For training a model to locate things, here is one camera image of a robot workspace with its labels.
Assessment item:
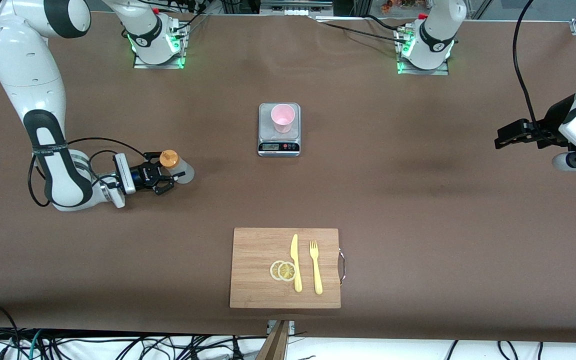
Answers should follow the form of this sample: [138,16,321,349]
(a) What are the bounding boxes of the translucent sauce bottle orange cap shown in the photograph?
[159,149,196,185]

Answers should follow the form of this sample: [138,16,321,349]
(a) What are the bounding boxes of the pink plastic cup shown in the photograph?
[271,103,296,134]

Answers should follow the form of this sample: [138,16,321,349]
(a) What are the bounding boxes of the bamboo cutting board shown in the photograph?
[229,227,347,310]

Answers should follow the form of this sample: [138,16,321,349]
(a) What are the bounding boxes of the steel digital kitchen scale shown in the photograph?
[257,102,302,158]

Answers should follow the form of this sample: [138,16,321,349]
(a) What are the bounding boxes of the yellow plastic knife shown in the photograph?
[290,233,303,293]

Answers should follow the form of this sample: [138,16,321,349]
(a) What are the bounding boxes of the table cover sheet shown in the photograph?
[0,9,576,344]

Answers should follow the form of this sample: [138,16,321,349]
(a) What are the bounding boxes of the yellow plastic fork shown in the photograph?
[309,240,324,295]

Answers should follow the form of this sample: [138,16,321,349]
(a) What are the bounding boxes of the grey power strip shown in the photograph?
[260,0,335,17]

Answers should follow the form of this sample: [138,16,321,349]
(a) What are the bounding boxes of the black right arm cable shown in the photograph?
[27,137,148,208]

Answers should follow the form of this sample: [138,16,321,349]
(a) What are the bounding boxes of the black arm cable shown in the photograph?
[27,137,148,208]
[512,0,544,136]

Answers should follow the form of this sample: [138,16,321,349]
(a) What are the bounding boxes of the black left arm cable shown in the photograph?
[512,0,544,136]

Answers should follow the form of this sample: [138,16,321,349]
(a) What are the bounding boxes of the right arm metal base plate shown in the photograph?
[133,20,189,70]

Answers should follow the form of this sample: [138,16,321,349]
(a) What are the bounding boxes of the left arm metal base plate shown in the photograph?
[396,25,450,76]

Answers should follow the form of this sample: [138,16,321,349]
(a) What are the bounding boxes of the metal post bracket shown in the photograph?
[266,320,296,335]

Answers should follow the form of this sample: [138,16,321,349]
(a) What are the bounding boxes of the wooden camera post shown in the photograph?
[255,320,291,360]

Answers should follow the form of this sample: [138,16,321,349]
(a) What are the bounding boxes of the teal cable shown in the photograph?
[28,329,45,360]

